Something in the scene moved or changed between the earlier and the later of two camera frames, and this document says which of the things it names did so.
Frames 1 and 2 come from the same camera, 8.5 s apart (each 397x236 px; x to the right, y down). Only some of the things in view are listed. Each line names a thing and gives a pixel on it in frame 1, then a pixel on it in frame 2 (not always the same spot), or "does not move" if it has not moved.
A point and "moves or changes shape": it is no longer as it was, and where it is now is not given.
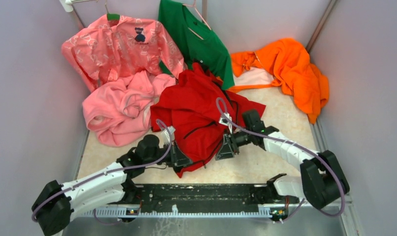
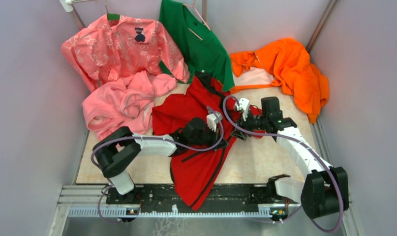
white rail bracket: x=67 y=4 does not move
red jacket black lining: x=200 y=113 moves or changes shape
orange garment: x=286 y=64 does not move
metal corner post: x=331 y=5 does not move
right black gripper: x=226 y=150 to x=238 y=133
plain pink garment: x=119 y=109 does not move
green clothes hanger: x=111 y=16 does not move
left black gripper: x=177 y=158 to x=216 y=135
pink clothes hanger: x=194 y=6 does not move
